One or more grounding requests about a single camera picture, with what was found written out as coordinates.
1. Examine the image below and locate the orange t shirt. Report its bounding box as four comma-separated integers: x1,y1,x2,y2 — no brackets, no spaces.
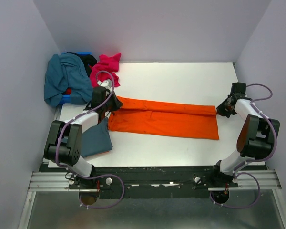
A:
108,97,219,140

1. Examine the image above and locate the grey blue t shirt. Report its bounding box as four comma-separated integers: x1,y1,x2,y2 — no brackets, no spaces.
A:
81,118,112,158

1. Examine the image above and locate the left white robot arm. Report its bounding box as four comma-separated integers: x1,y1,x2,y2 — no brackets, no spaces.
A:
44,86,123,188

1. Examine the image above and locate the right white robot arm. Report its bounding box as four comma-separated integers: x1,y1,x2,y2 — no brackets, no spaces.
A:
210,82,280,187

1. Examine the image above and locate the magenta pink t shirt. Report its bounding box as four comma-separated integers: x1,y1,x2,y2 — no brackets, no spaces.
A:
89,52,122,89

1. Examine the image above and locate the black t shirt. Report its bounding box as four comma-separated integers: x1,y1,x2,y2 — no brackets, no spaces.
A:
75,53,97,75

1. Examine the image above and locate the blue plastic bin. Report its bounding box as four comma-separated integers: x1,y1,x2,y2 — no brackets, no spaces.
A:
59,52,92,104

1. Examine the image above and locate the teal blue t shirt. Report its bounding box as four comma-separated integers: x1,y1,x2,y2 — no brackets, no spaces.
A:
44,53,93,107

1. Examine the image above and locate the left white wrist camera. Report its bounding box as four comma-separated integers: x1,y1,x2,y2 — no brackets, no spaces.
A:
97,80,112,90

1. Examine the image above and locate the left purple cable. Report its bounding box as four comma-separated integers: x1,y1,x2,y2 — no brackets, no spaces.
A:
55,70,125,210

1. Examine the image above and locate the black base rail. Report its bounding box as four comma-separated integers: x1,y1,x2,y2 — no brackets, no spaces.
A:
39,164,270,200

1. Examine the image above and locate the aluminium frame rail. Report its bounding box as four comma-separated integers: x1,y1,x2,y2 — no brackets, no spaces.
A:
28,172,81,191

